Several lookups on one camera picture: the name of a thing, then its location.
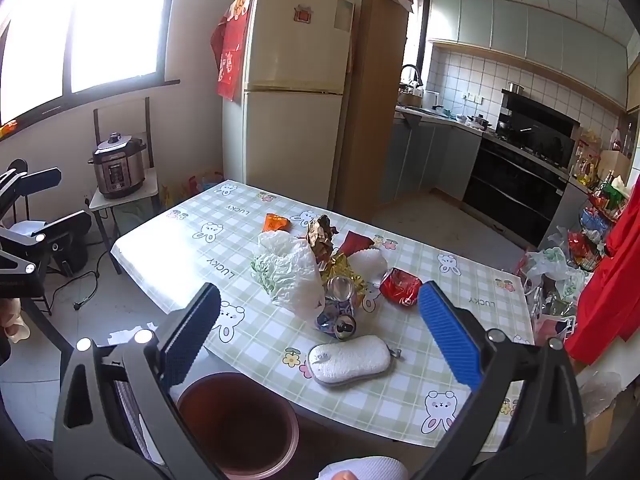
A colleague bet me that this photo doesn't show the brown round trash bin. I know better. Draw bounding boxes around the brown round trash bin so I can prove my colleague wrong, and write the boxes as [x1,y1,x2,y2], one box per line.
[176,372,301,478]

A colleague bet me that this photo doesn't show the crushed dark drink can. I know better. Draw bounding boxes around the crushed dark drink can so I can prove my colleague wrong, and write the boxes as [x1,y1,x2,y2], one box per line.
[332,315,358,342]

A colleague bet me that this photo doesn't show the crumpled brown foil wrapper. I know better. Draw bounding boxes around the crumpled brown foil wrapper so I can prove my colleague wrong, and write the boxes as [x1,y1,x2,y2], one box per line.
[306,214,341,261]

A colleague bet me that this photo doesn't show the red apron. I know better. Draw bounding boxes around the red apron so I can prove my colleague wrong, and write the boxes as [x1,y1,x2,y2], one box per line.
[565,195,640,366]

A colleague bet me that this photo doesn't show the white plastic bag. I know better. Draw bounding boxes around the white plastic bag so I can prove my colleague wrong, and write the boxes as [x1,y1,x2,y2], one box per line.
[250,230,326,322]

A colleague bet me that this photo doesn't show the white plastic bags pile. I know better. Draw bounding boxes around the white plastic bags pile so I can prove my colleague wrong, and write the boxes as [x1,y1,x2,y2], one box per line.
[515,247,596,321]

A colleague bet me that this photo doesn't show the black power cable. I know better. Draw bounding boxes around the black power cable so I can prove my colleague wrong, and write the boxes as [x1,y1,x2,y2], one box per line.
[52,250,113,311]

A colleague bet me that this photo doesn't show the grey lower kitchen cabinets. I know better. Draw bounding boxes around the grey lower kitchen cabinets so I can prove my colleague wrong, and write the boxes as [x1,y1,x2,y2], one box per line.
[380,110,483,201]

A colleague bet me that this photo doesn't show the dark red flat packet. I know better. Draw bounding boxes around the dark red flat packet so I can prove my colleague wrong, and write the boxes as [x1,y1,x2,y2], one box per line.
[337,230,376,261]

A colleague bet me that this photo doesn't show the black floor appliance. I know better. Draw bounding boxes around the black floor appliance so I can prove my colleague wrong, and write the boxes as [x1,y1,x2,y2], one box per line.
[47,230,93,277]

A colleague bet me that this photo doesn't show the black integrated stove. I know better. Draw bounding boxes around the black integrated stove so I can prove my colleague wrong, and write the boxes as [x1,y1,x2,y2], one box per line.
[462,91,581,248]

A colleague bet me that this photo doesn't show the pink blue snack bag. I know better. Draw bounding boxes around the pink blue snack bag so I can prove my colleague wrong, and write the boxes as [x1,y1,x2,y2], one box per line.
[314,275,366,333]

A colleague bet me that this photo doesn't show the crushed red drink can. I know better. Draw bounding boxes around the crushed red drink can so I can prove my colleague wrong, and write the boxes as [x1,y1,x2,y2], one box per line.
[379,267,425,308]

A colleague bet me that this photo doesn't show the cream two-door refrigerator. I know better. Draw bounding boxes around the cream two-door refrigerator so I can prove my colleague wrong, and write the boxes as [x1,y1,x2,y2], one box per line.
[222,0,356,211]

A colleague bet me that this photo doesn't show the black folding chair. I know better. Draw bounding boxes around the black folding chair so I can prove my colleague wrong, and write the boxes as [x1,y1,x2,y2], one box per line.
[0,159,56,316]

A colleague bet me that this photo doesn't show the dark wooden chair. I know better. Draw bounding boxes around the dark wooden chair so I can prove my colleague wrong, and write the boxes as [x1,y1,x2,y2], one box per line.
[87,96,163,276]

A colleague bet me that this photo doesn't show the wire rack with snacks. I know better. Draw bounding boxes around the wire rack with snacks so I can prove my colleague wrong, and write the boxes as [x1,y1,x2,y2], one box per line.
[565,175,631,271]

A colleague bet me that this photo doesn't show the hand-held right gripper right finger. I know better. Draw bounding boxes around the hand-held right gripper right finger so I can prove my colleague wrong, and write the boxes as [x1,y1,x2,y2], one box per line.
[415,281,588,480]

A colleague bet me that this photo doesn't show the person's fleece trouser leg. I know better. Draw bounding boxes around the person's fleece trouser leg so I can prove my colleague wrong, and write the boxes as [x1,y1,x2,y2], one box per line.
[320,457,408,480]

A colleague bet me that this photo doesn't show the white textured zip pouch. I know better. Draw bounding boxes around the white textured zip pouch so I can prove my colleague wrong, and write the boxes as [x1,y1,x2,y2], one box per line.
[306,335,401,387]

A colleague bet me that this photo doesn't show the white foam fruit net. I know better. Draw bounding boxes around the white foam fruit net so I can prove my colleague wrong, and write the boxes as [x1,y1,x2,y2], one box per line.
[347,249,390,291]

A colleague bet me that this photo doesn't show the kitchen faucet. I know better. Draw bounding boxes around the kitchen faucet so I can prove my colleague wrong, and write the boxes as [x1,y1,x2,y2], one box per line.
[400,64,425,96]

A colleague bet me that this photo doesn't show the person's left hand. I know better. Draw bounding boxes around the person's left hand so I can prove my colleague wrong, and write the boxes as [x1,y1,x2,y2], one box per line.
[0,297,31,343]

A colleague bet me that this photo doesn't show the red hanging banner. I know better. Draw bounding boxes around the red hanging banner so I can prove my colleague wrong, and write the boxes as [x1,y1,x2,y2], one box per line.
[211,0,253,103]

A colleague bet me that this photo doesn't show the condiment bottles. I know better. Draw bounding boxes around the condiment bottles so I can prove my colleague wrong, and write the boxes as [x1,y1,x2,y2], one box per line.
[572,125,636,186]

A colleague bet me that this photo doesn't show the gold foil wrapper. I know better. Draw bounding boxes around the gold foil wrapper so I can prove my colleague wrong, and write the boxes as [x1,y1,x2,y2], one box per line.
[320,252,368,296]

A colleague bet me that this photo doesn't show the cardboard box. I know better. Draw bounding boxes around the cardboard box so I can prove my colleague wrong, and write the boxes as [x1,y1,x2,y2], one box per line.
[582,400,621,456]

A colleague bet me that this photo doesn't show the window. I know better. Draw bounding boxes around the window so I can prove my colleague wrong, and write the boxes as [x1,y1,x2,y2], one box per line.
[0,0,181,126]

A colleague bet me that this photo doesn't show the pale upper kitchen cabinets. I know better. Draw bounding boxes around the pale upper kitchen cabinets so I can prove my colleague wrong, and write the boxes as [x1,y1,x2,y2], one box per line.
[427,0,631,106]

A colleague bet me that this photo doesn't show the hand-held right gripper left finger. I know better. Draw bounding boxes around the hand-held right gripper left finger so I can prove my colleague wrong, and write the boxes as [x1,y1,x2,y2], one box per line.
[52,282,223,480]

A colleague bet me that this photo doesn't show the colourful plastic bags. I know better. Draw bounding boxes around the colourful plastic bags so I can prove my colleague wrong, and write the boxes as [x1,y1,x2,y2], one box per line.
[160,170,226,211]

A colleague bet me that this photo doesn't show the silver black pressure cooker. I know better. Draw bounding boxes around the silver black pressure cooker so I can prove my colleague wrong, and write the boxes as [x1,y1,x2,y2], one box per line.
[89,132,148,200]

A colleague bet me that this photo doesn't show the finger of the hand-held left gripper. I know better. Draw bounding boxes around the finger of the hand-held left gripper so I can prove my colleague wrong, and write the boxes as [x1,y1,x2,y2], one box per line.
[0,210,93,281]
[0,167,63,221]

